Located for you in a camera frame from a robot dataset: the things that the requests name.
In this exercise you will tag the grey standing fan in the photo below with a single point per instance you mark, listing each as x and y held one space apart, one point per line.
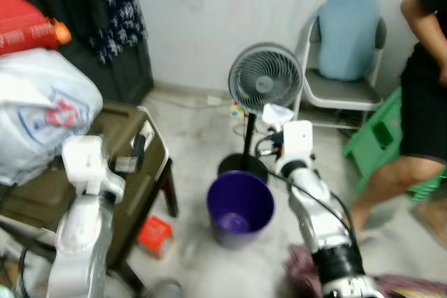
265 82

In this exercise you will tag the person in black clothes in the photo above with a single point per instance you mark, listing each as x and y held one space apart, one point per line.
422 102

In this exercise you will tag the white tissue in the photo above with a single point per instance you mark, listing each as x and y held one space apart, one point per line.
278 116

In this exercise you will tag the small orange object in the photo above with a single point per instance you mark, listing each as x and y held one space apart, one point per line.
62 33

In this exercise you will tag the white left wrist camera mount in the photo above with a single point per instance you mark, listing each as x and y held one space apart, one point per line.
87 165

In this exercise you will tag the black hanging garment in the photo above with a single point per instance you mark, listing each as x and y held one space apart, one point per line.
77 5

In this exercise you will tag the dark floral hanging cloth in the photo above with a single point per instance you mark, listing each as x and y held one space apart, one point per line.
119 5

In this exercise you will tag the olive green suitcase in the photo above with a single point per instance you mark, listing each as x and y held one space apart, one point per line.
42 200

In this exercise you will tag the silver left robot leg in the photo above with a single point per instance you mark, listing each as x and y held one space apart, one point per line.
166 289

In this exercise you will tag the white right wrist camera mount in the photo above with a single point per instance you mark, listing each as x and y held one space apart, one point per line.
297 143

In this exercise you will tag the purple plastic bucket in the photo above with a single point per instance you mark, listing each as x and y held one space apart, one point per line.
239 207

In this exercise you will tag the small red box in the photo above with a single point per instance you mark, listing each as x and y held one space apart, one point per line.
155 236

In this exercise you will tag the red bag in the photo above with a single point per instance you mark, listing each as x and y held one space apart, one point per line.
21 26

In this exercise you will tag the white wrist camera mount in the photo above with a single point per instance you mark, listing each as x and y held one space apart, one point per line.
297 143
87 165

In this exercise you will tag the white printed plastic bag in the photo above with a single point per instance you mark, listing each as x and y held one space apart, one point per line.
42 88

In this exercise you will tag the light blue cushion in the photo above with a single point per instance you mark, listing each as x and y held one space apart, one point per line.
349 33

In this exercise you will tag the white power strip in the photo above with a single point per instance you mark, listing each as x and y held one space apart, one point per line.
237 110

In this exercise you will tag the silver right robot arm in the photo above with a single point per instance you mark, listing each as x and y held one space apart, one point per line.
314 207

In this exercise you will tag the grey folding chair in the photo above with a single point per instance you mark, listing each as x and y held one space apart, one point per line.
335 92

